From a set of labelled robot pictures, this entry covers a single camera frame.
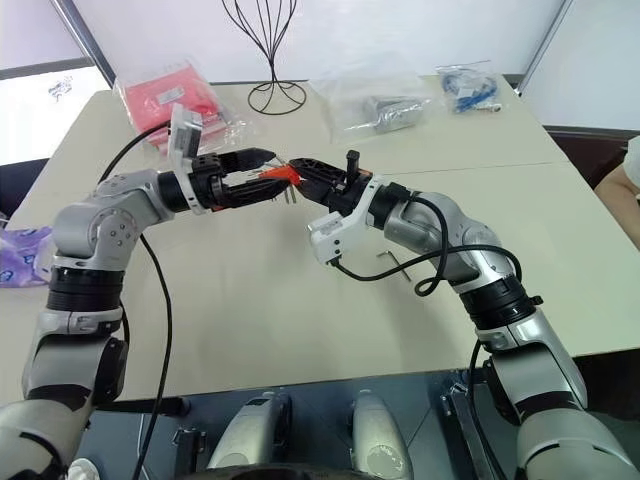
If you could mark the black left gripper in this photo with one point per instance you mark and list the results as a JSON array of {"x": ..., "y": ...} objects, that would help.
[{"x": 205, "y": 182}]

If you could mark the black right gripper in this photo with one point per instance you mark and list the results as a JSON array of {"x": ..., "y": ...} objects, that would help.
[{"x": 347, "y": 192}]

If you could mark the red hex key holder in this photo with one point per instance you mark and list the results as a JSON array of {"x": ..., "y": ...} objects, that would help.
[{"x": 280, "y": 173}]

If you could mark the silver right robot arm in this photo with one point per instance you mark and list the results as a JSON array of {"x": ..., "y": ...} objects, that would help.
[{"x": 525, "y": 345}]

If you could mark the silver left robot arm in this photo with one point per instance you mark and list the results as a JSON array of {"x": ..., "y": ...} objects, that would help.
[{"x": 90, "y": 235}]

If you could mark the loose silver hex key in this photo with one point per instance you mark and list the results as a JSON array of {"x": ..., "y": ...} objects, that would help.
[{"x": 400, "y": 266}]

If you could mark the plastic bag with grey part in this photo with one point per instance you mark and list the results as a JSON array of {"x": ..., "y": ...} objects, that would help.
[{"x": 395, "y": 117}]

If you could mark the plastic bag with red contents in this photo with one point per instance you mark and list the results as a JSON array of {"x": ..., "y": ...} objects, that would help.
[{"x": 150, "y": 100}]

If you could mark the purple patterned cloth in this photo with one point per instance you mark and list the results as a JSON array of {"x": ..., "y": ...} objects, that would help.
[{"x": 22, "y": 257}]

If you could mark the silver robot left leg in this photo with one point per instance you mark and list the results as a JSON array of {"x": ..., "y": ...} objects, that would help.
[{"x": 250, "y": 430}]

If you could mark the silver robot leg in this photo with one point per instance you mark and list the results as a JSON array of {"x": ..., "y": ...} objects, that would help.
[
  {"x": 250, "y": 430},
  {"x": 380, "y": 430}
]

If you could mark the black metal bar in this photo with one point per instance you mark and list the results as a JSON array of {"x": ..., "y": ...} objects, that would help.
[{"x": 145, "y": 407}]

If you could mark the silver robot right leg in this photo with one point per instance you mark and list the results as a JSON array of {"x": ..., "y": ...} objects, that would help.
[{"x": 380, "y": 430}]

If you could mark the dark brown seat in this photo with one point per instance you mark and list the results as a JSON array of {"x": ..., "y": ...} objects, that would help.
[{"x": 580, "y": 150}]

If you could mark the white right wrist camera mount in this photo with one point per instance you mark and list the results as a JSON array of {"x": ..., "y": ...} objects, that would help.
[{"x": 335, "y": 232}]

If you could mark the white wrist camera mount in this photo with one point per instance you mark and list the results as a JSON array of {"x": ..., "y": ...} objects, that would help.
[
  {"x": 335, "y": 232},
  {"x": 182, "y": 135}
]

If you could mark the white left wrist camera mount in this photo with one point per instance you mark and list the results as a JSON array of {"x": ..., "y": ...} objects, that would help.
[{"x": 182, "y": 135}]

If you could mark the black metal frame bracket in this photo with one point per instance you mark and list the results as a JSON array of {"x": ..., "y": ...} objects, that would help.
[{"x": 467, "y": 415}]

